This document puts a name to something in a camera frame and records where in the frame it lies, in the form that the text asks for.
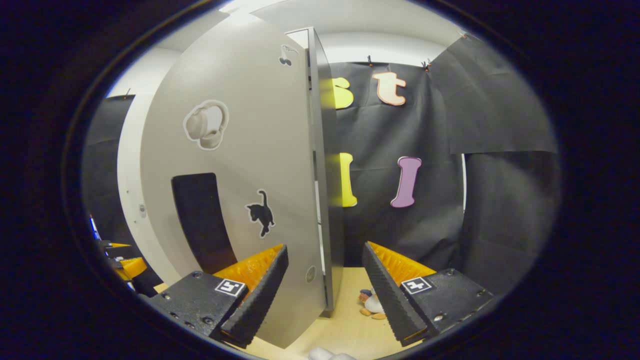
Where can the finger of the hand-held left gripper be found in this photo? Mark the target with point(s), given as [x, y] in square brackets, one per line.
[115, 245]
[131, 267]

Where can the white cabinet door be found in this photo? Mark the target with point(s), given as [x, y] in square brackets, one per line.
[131, 175]
[270, 150]

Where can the penguin plush toy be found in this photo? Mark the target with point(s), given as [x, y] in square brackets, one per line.
[372, 304]

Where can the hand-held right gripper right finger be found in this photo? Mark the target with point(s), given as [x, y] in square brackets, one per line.
[387, 295]

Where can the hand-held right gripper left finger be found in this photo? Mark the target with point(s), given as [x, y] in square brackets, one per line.
[260, 295]

